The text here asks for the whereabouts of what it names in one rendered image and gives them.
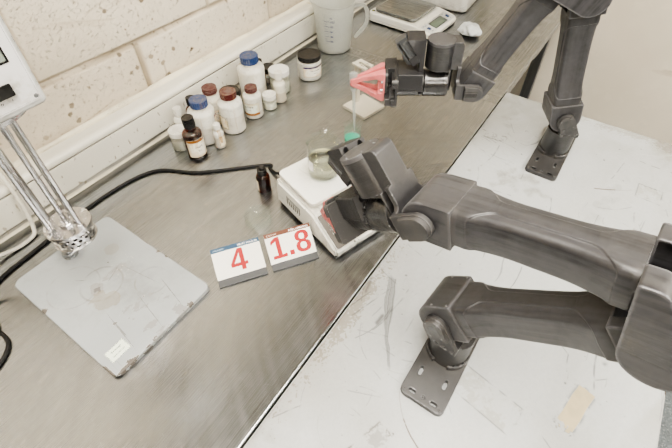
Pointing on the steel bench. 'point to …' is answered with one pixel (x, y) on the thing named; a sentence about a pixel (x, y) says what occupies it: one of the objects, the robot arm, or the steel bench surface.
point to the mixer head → (15, 81)
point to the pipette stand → (365, 107)
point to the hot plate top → (306, 188)
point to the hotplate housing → (314, 219)
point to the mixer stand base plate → (113, 295)
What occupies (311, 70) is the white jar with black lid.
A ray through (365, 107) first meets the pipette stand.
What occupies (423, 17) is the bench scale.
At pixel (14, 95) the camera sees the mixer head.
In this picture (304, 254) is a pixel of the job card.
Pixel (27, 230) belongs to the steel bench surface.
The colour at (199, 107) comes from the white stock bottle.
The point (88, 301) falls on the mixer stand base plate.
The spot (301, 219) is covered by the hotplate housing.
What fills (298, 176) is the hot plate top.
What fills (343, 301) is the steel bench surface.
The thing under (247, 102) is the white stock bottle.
